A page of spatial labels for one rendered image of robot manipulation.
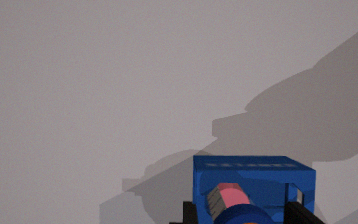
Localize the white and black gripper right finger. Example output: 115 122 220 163
283 201 325 224

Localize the blue tube rack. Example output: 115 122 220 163
192 155 316 224

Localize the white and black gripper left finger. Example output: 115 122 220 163
169 201 198 224

